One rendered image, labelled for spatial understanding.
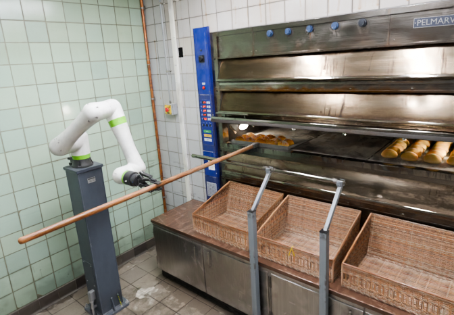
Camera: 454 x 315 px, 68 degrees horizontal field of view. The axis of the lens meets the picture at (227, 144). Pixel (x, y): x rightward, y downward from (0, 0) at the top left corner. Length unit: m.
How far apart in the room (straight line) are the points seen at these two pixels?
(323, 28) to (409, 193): 1.16
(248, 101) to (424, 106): 1.22
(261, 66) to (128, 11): 1.44
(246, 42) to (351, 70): 0.84
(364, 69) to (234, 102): 1.06
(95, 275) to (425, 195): 2.32
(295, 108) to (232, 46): 0.73
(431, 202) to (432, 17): 1.03
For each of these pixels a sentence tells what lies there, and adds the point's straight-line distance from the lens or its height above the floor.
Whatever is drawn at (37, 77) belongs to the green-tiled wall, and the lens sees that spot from 2.98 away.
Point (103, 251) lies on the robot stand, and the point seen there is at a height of 0.54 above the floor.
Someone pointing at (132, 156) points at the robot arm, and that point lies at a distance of 2.31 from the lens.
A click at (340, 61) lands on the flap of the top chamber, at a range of 2.33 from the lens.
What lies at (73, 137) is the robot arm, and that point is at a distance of 2.37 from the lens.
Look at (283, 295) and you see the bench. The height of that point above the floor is 0.39.
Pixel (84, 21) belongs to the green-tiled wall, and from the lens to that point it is 3.20.
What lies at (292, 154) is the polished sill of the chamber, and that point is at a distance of 2.56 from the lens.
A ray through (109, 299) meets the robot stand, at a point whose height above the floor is 0.12.
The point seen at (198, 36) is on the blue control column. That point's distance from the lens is 2.95.
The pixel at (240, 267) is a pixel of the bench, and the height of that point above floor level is 0.47.
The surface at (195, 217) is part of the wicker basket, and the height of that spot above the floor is 0.70.
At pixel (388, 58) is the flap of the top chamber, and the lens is 2.24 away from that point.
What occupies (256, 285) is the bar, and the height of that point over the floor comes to 0.43.
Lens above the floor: 1.87
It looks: 14 degrees down
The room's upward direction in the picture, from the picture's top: 4 degrees counter-clockwise
